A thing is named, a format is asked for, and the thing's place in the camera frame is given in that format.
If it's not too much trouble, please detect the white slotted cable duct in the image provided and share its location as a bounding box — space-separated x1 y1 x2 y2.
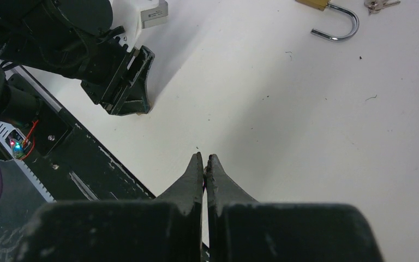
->
0 122 55 203

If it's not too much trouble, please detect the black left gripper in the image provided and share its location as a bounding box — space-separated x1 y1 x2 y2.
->
81 46 155 116

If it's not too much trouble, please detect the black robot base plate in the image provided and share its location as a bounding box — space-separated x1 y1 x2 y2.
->
8 67 155 200

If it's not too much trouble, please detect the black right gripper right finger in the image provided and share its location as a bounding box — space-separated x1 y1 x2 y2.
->
205 154 384 261

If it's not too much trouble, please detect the large brass padlock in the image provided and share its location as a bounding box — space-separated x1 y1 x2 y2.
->
296 0 360 43

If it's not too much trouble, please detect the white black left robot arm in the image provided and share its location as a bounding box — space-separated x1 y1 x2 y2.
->
0 1 154 122

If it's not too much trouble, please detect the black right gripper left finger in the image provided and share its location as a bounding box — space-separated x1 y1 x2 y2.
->
14 153 204 261

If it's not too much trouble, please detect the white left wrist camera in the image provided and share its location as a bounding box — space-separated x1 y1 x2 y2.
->
110 0 169 52

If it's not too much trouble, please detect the silver key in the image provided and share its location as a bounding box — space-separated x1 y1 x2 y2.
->
364 0 401 15

